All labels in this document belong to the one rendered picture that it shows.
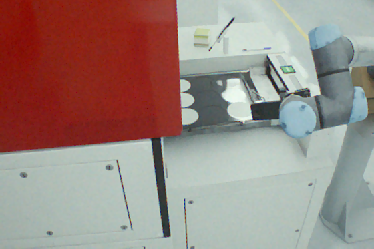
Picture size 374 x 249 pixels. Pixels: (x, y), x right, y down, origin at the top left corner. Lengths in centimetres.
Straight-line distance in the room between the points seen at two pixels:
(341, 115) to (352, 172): 123
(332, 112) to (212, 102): 83
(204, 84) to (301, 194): 62
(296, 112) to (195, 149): 74
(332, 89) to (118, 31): 45
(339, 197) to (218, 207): 91
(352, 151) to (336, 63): 116
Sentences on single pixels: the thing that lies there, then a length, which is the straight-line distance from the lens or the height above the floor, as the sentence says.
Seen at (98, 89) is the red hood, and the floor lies 138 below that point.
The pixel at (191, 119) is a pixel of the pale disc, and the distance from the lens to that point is 151.
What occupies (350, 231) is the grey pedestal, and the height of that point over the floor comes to 1.
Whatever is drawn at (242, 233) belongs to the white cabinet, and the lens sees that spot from 165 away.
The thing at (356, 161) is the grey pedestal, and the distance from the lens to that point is 201.
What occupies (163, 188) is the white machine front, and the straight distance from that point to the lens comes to 105.
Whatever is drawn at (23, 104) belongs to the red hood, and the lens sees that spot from 90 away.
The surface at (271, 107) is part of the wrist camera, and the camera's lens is 100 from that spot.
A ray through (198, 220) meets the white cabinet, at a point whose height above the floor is 62.
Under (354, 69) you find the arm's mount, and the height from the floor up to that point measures 98.
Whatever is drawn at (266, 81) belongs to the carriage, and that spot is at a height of 88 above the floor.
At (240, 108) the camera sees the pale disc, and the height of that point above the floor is 90.
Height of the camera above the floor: 183
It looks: 37 degrees down
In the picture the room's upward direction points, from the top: 2 degrees counter-clockwise
